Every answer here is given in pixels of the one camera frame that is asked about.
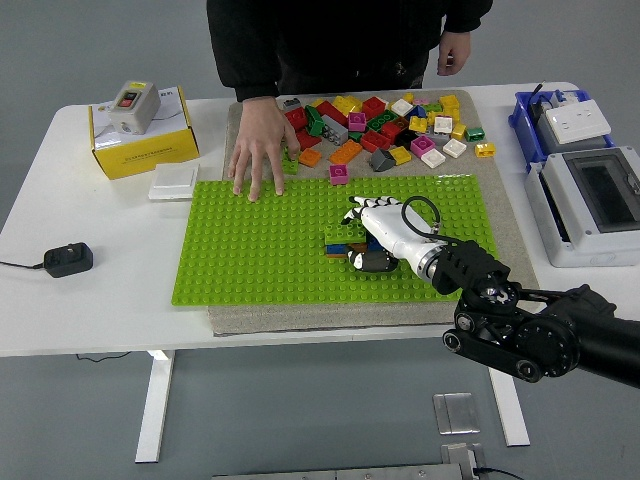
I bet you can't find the metal bracket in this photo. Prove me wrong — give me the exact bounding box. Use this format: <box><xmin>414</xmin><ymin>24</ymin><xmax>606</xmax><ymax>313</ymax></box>
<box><xmin>439</xmin><ymin>442</ymin><xmax>485</xmax><ymax>480</ymax></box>

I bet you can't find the grey-brown mat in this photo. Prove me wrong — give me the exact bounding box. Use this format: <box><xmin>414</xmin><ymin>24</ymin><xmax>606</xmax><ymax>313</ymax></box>
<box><xmin>207</xmin><ymin>89</ymin><xmax>541</xmax><ymax>337</ymax></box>

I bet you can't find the white socket panel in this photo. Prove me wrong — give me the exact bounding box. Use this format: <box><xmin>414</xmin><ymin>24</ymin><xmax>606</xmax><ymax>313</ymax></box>
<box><xmin>544</xmin><ymin>98</ymin><xmax>613</xmax><ymax>146</ymax></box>

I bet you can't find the large red brick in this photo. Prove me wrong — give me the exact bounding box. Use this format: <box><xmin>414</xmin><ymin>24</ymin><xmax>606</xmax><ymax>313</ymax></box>
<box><xmin>284</xmin><ymin>106</ymin><xmax>308</xmax><ymax>132</ymax></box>

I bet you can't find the lime green long brick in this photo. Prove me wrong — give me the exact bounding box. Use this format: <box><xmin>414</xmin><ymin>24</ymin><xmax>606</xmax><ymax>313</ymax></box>
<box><xmin>324</xmin><ymin>224</ymin><xmax>369</xmax><ymax>246</ymax></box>

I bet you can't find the orange long brick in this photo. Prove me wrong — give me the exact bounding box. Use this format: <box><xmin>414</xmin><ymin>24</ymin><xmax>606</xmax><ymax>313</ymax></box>
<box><xmin>328</xmin><ymin>139</ymin><xmax>364</xmax><ymax>165</ymax></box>

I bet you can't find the long red brick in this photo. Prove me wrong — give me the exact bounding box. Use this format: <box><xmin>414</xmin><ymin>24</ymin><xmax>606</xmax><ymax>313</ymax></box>
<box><xmin>314</xmin><ymin>100</ymin><xmax>350</xmax><ymax>126</ymax></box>

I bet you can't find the blue plastic bin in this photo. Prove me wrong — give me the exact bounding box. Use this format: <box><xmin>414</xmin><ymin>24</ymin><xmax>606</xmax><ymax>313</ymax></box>
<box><xmin>508</xmin><ymin>88</ymin><xmax>617</xmax><ymax>174</ymax></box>

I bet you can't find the lime green studded baseplate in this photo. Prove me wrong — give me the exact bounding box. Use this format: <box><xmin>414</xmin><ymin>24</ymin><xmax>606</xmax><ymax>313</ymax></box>
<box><xmin>171</xmin><ymin>174</ymin><xmax>499</xmax><ymax>307</ymax></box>

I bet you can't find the person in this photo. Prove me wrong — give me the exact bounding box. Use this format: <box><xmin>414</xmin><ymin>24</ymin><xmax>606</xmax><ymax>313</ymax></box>
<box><xmin>206</xmin><ymin>0</ymin><xmax>495</xmax><ymax>102</ymax></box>

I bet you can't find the grey plastic enclosure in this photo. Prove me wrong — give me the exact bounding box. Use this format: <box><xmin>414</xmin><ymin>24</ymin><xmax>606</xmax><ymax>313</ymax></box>
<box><xmin>534</xmin><ymin>102</ymin><xmax>609</xmax><ymax>154</ymax></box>

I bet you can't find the person's right hand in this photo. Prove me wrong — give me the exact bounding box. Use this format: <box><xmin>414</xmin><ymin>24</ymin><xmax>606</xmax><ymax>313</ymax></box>
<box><xmin>227</xmin><ymin>95</ymin><xmax>303</xmax><ymax>203</ymax></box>

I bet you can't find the grey push-button switch box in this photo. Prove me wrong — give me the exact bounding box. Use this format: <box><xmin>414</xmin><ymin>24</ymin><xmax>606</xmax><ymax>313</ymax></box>
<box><xmin>108</xmin><ymin>80</ymin><xmax>162</xmax><ymax>136</ymax></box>

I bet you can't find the black power adapter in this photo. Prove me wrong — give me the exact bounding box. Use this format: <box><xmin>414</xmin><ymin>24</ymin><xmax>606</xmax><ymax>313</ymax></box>
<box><xmin>43</xmin><ymin>242</ymin><xmax>95</xmax><ymax>279</ymax></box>

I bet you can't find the person's left hand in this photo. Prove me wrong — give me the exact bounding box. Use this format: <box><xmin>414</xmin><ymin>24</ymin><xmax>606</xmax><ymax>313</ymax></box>
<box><xmin>436</xmin><ymin>30</ymin><xmax>472</xmax><ymax>77</ymax></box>

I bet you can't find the black cable under table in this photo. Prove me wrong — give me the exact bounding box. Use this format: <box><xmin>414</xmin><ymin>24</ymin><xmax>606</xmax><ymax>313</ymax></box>
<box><xmin>74</xmin><ymin>351</ymin><xmax>132</xmax><ymax>364</ymax></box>

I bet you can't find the grey enclosure with window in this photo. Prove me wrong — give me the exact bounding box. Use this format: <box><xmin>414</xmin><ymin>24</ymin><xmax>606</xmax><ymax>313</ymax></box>
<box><xmin>523</xmin><ymin>145</ymin><xmax>640</xmax><ymax>270</ymax></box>

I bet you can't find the dark green long brick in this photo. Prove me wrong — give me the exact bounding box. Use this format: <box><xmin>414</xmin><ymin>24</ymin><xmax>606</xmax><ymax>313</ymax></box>
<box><xmin>367</xmin><ymin>110</ymin><xmax>400</xmax><ymax>132</ymax></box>

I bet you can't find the long grey brick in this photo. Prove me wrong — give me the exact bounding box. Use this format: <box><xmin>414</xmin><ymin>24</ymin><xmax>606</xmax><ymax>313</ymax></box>
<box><xmin>319</xmin><ymin>114</ymin><xmax>350</xmax><ymax>146</ymax></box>

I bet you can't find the yellow cardboard box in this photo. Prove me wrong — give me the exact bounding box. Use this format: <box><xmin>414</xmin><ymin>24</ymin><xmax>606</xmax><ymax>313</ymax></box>
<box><xmin>88</xmin><ymin>84</ymin><xmax>201</xmax><ymax>181</ymax></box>

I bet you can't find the white table leg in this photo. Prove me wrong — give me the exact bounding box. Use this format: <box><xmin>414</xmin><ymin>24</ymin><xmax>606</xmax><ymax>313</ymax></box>
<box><xmin>488</xmin><ymin>367</ymin><xmax>531</xmax><ymax>448</ymax></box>
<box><xmin>134</xmin><ymin>349</ymin><xmax>176</xmax><ymax>464</ymax></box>

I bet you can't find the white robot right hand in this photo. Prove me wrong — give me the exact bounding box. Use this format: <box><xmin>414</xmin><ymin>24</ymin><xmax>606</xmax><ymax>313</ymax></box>
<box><xmin>341</xmin><ymin>196</ymin><xmax>442</xmax><ymax>274</ymax></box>

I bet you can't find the white wall switch plate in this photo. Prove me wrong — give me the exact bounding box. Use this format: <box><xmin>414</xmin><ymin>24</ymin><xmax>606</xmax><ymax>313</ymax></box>
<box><xmin>147</xmin><ymin>163</ymin><xmax>200</xmax><ymax>202</ymax></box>

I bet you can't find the black floor cable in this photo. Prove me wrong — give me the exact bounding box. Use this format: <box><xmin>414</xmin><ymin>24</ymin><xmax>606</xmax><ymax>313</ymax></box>
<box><xmin>474</xmin><ymin>465</ymin><xmax>526</xmax><ymax>480</ymax></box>

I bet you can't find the metal bar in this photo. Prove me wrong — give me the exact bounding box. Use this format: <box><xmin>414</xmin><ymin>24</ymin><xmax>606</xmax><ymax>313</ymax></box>
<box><xmin>212</xmin><ymin>462</ymin><xmax>464</xmax><ymax>480</ymax></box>

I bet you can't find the large metal floor plate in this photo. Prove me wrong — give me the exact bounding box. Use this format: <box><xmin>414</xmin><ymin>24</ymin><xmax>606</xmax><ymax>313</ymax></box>
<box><xmin>432</xmin><ymin>392</ymin><xmax>480</xmax><ymax>435</ymax></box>

